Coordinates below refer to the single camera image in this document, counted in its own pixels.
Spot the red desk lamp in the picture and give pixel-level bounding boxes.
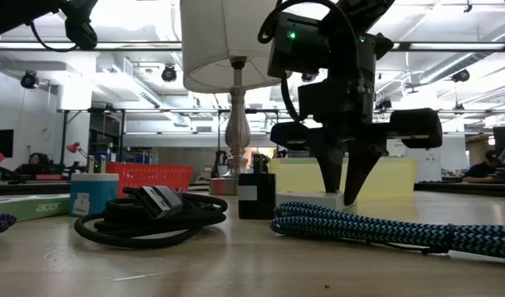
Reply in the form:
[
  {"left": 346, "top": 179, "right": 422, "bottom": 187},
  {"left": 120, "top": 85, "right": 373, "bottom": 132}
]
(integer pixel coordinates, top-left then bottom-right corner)
[{"left": 65, "top": 141, "right": 89, "bottom": 160}]

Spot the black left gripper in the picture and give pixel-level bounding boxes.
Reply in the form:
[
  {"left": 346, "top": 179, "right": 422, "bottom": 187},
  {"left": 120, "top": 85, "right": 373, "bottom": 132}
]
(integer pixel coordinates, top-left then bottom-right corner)
[{"left": 60, "top": 0, "right": 99, "bottom": 51}]

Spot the silver table lamp white shade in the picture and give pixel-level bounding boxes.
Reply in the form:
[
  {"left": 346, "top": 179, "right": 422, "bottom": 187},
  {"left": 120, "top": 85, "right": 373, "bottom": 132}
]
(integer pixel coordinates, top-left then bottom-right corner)
[{"left": 179, "top": 0, "right": 287, "bottom": 196}]

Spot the red plastic basket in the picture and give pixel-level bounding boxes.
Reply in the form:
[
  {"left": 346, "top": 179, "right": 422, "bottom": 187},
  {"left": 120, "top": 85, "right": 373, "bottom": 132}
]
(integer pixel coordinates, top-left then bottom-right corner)
[{"left": 106, "top": 162, "right": 195, "bottom": 198}]

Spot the teal round container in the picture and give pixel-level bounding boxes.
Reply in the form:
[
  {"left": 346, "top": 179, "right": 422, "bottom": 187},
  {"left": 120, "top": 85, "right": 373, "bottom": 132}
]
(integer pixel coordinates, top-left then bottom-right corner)
[{"left": 68, "top": 155, "right": 120, "bottom": 218}]

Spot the black wall monitor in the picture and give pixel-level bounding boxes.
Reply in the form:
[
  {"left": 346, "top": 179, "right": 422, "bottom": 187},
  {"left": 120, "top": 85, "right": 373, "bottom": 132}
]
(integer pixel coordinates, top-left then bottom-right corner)
[{"left": 0, "top": 129, "right": 15, "bottom": 158}]

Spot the dark background monitor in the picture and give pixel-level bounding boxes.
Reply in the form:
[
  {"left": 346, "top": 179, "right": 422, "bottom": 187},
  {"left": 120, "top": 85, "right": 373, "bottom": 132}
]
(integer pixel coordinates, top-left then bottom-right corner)
[{"left": 492, "top": 122, "right": 505, "bottom": 160}]

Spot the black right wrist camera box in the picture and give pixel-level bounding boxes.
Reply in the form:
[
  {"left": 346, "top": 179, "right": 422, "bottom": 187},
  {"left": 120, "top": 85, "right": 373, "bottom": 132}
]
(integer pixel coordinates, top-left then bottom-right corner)
[{"left": 267, "top": 11, "right": 334, "bottom": 80}]

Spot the black metal rack frame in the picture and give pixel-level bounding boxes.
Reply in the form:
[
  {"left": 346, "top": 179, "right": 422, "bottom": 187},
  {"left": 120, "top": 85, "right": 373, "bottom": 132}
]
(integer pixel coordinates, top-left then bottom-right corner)
[{"left": 56, "top": 106, "right": 128, "bottom": 167}]

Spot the green white acer box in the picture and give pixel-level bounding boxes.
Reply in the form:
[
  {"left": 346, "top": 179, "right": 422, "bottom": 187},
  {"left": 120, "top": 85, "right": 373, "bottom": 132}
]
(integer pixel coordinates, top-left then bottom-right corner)
[{"left": 0, "top": 193, "right": 71, "bottom": 223}]

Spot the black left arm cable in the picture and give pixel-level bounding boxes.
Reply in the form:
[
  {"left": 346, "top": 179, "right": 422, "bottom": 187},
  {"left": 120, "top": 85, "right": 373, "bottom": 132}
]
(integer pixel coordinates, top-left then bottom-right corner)
[{"left": 28, "top": 19, "right": 78, "bottom": 54}]

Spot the person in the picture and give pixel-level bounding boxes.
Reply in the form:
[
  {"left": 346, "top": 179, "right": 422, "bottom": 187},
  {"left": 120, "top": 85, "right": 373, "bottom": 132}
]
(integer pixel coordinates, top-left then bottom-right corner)
[
  {"left": 461, "top": 149, "right": 503, "bottom": 184},
  {"left": 28, "top": 152, "right": 50, "bottom": 167}
]

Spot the yellow translucent bin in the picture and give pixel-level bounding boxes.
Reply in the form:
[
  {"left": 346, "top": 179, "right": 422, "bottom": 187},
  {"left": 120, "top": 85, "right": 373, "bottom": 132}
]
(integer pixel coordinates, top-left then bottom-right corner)
[{"left": 268, "top": 158, "right": 418, "bottom": 203}]

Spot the teal black braided cable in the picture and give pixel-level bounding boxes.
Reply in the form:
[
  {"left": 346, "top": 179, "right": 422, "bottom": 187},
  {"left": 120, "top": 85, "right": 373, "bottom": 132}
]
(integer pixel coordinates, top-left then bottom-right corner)
[{"left": 268, "top": 200, "right": 505, "bottom": 262}]

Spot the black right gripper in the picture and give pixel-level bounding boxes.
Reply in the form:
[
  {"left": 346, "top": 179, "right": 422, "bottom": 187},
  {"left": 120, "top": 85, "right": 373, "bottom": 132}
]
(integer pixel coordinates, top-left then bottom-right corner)
[{"left": 270, "top": 32, "right": 443, "bottom": 207}]

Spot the black USB cable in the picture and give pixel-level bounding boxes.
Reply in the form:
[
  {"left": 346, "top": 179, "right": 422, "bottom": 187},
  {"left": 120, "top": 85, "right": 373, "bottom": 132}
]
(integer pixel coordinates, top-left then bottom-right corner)
[{"left": 73, "top": 185, "right": 229, "bottom": 250}]

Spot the black wall charger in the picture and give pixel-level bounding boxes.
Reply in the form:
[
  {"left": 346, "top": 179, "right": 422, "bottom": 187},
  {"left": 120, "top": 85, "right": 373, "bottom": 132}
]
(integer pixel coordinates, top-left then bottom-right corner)
[{"left": 237, "top": 153, "right": 276, "bottom": 220}]

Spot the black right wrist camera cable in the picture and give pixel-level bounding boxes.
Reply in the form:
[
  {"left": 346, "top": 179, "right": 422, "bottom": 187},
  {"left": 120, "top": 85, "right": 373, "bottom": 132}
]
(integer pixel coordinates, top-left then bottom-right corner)
[{"left": 257, "top": 0, "right": 361, "bottom": 123}]

